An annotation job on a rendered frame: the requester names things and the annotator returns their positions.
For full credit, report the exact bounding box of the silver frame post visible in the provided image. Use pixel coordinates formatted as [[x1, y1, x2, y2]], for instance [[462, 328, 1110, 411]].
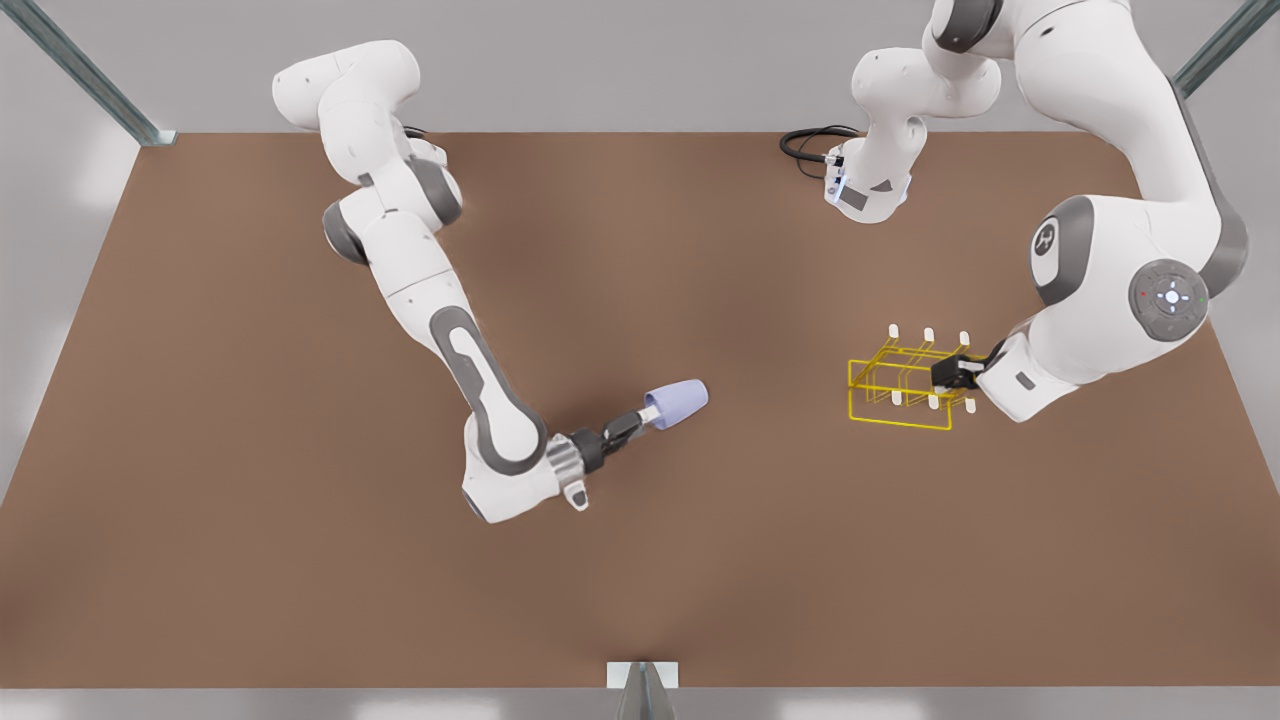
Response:
[[1173, 0, 1280, 99], [606, 660, 681, 720], [0, 0, 178, 148]]

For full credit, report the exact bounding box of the yellow wire cup holder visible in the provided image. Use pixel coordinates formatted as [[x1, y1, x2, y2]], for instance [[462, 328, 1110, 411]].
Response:
[[848, 324, 978, 432]]

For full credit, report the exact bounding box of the lavender cup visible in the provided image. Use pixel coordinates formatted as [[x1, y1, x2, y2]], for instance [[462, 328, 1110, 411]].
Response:
[[643, 379, 710, 432]]

